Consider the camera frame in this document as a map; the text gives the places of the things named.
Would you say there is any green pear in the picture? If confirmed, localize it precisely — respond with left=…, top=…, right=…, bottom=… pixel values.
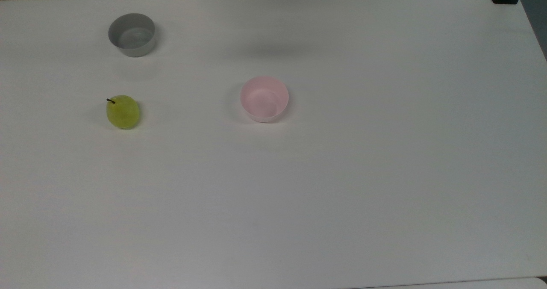
left=106, top=94, right=141, bottom=130

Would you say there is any pink plastic bowl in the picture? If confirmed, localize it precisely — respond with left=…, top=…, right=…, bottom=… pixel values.
left=240, top=76, right=290, bottom=123

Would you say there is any grey plastic bowl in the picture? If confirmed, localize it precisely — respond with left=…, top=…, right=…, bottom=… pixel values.
left=108, top=13, right=156, bottom=58

